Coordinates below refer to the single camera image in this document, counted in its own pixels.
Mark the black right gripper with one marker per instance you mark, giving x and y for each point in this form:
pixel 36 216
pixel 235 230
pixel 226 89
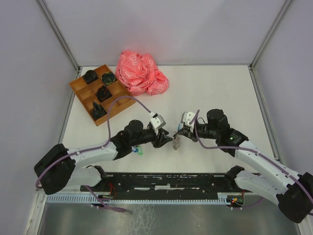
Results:
pixel 187 132

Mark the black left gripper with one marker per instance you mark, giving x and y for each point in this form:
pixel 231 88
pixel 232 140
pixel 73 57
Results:
pixel 162 140

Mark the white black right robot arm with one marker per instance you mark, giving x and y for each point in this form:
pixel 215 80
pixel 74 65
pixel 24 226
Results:
pixel 291 191

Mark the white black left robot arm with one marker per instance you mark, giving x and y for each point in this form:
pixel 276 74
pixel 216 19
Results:
pixel 63 168

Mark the crumpled pink plastic bag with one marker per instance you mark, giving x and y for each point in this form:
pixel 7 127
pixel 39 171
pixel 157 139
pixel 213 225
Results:
pixel 140 74

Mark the black rolled item lower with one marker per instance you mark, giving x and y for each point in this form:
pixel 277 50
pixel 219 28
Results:
pixel 98 111

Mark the black rolled item centre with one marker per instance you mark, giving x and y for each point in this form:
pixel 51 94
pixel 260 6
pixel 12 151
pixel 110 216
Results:
pixel 103 94

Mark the black yellow rolled item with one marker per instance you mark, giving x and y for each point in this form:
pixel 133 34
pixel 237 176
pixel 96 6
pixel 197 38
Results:
pixel 108 78

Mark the brown wooden compartment tray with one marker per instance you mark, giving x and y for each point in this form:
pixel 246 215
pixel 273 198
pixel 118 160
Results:
pixel 86 93

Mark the black rolled item top left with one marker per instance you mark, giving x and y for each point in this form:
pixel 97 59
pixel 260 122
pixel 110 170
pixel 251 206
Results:
pixel 90 76

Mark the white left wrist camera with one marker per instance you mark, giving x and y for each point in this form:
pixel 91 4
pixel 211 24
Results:
pixel 157 121

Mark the black metal base rail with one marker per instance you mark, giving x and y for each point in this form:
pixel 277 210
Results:
pixel 166 186

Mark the aluminium front frame rail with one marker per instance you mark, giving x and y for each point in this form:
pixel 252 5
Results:
pixel 64 191

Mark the aluminium frame post right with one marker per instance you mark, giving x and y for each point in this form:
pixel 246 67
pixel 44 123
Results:
pixel 271 32

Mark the aluminium frame post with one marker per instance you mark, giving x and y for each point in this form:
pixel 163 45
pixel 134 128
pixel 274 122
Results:
pixel 271 32
pixel 54 27

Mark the aluminium frame post left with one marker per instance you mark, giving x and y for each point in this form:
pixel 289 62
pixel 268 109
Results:
pixel 54 27

